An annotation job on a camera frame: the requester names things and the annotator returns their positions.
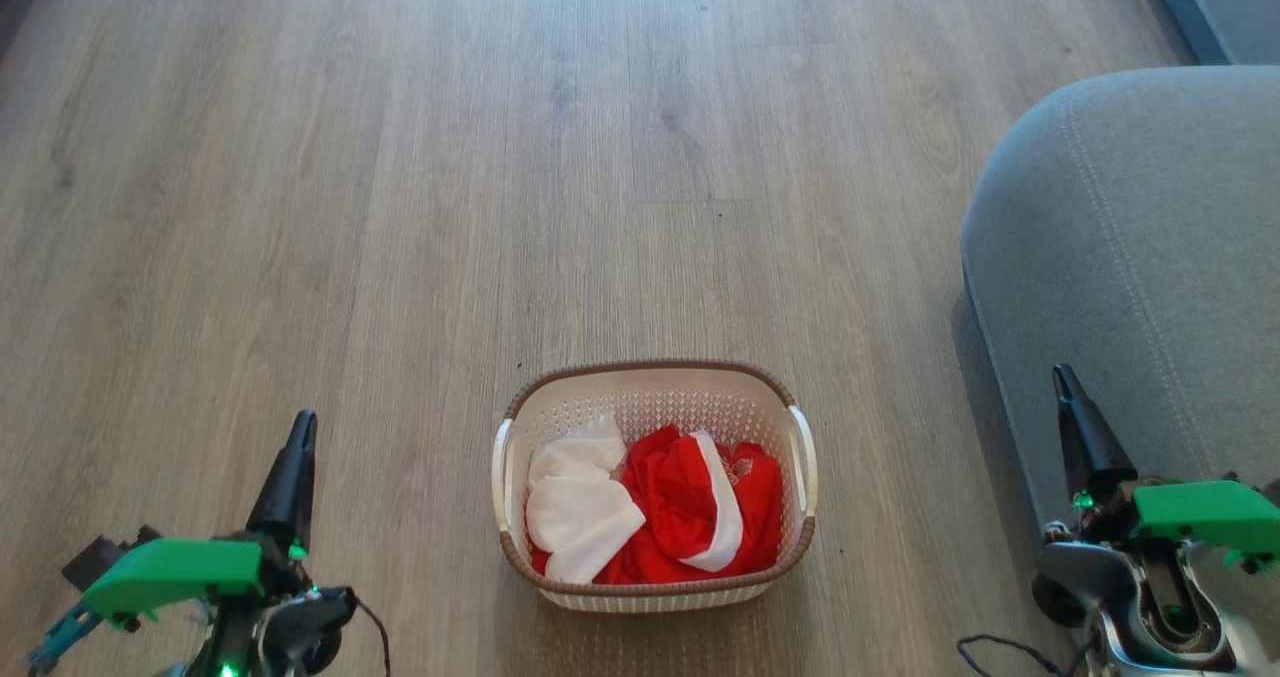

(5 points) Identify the grey fabric sofa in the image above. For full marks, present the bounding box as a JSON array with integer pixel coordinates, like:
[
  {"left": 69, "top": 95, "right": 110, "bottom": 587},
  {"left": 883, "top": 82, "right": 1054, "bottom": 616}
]
[{"left": 960, "top": 65, "right": 1280, "bottom": 658}]

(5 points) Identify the red garment with white band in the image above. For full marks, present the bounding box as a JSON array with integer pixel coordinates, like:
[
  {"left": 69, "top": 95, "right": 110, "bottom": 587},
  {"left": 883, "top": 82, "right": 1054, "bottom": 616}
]
[{"left": 530, "top": 424, "right": 784, "bottom": 586}]

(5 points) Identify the white basket with brown rim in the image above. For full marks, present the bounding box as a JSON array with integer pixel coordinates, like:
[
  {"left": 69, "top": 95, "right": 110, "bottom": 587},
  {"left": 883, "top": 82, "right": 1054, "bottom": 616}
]
[{"left": 490, "top": 359, "right": 819, "bottom": 614}]

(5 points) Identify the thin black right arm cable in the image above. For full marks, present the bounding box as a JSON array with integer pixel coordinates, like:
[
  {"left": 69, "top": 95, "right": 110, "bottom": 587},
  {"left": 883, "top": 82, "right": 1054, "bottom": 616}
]
[{"left": 957, "top": 634, "right": 1093, "bottom": 677}]

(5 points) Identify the grey blue board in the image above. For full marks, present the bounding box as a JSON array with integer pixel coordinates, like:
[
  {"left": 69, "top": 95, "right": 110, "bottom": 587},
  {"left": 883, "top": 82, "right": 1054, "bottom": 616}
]
[{"left": 1138, "top": 0, "right": 1280, "bottom": 66}]

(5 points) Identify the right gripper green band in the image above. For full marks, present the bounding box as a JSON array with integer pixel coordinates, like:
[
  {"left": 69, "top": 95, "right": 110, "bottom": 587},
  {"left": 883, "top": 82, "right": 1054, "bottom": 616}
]
[{"left": 1045, "top": 363, "right": 1280, "bottom": 571}]

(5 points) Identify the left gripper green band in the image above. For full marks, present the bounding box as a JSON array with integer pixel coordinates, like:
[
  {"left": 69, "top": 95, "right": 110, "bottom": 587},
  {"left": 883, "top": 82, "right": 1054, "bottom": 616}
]
[{"left": 28, "top": 410, "right": 319, "bottom": 672}]

